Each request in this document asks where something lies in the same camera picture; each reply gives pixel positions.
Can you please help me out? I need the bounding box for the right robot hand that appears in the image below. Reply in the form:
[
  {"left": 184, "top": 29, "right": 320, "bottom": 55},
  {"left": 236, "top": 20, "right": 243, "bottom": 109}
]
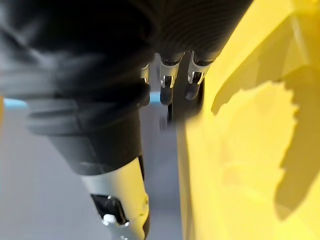
[{"left": 0, "top": 0, "right": 255, "bottom": 240}]

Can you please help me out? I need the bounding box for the yellow metal shelf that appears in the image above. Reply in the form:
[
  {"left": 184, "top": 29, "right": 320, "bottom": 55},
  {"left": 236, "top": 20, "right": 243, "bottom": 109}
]
[{"left": 174, "top": 0, "right": 320, "bottom": 240}]

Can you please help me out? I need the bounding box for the light blue tape strip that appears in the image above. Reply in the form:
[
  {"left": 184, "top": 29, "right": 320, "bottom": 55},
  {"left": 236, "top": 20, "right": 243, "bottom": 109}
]
[{"left": 3, "top": 98, "right": 29, "bottom": 110}]

